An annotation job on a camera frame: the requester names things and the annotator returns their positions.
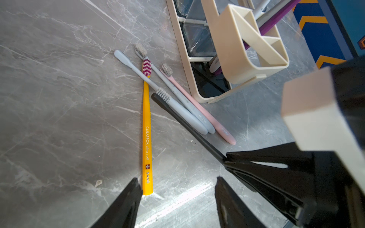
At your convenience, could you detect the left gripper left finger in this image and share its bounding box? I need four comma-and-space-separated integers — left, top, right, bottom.
91, 178, 143, 228

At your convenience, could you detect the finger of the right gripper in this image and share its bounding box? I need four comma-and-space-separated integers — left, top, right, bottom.
224, 161, 318, 219
226, 142, 313, 171

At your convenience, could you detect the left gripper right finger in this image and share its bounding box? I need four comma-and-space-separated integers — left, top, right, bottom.
215, 176, 265, 228

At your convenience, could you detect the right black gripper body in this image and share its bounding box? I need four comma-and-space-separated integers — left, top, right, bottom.
295, 55, 365, 228

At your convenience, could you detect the black toothbrush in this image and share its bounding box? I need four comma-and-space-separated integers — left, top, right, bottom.
151, 93, 226, 165

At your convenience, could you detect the light blue toothbrush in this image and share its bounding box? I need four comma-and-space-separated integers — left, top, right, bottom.
134, 42, 216, 135
114, 50, 207, 135

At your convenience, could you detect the purple toothbrush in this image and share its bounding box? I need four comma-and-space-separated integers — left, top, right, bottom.
209, 0, 300, 75

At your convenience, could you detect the yellow toothbrush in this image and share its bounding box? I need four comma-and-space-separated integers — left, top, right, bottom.
142, 58, 154, 196

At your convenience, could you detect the white blue toothbrush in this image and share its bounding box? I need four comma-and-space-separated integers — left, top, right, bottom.
252, 0, 271, 20

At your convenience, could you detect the pink toothbrush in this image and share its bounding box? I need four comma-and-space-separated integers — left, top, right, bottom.
161, 63, 236, 145

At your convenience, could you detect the white toothbrush holder rack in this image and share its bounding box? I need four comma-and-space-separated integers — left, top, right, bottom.
166, 1, 290, 103

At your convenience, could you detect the near clear plastic cup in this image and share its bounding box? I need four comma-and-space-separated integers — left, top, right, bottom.
180, 22, 216, 57

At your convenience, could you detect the clear plastic cup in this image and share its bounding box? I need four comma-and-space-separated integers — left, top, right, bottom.
174, 0, 206, 21
180, 22, 216, 57

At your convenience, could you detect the far clear plastic cup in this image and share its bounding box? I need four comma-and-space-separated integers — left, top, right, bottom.
174, 0, 206, 21

